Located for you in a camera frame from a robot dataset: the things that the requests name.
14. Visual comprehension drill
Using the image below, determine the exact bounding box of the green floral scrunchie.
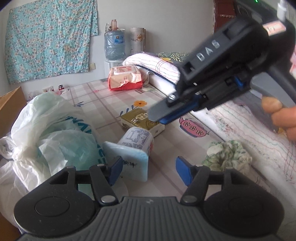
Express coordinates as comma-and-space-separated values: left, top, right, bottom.
202, 140, 252, 178

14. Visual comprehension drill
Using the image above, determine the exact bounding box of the dark red wooden door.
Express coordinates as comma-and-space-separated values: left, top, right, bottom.
213, 0, 238, 33

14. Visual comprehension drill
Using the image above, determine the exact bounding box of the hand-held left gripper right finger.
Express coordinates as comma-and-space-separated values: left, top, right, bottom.
176, 156, 251, 207

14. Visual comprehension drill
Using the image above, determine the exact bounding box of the white plastic bag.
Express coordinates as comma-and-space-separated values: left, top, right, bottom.
0, 91, 130, 220

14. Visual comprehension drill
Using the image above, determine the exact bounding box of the dark floral pillow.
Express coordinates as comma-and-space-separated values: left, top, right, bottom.
156, 51, 192, 63

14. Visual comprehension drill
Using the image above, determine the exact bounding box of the person's right hand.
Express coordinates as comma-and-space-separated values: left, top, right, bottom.
261, 96, 296, 142

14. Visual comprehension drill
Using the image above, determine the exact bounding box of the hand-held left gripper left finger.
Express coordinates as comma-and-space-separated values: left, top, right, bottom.
47, 156, 123, 207

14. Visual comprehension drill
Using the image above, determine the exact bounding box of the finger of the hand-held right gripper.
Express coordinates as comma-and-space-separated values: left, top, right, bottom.
148, 93, 197, 121
160, 103, 200, 125

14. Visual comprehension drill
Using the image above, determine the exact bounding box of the pink wet wipes pack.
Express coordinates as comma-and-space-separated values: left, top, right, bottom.
109, 65, 144, 92

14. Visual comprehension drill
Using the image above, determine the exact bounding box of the printed film roll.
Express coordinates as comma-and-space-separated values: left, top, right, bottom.
129, 27, 146, 56

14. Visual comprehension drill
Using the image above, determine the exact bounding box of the gold box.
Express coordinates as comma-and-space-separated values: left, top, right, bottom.
120, 109, 166, 137

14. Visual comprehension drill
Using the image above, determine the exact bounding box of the teal floral wall cloth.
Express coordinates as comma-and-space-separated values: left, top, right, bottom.
5, 0, 99, 84

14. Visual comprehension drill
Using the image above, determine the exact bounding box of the white cup with blue lid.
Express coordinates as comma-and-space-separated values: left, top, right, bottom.
103, 127, 154, 181

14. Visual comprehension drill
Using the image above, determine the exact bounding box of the blue water bottle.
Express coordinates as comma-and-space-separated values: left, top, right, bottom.
103, 29, 126, 62

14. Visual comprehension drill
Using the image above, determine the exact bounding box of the brown cardboard box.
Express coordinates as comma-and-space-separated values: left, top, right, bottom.
0, 86, 28, 138

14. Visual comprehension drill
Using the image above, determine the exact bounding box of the white water dispenser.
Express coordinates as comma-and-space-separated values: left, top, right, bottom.
104, 59, 126, 75

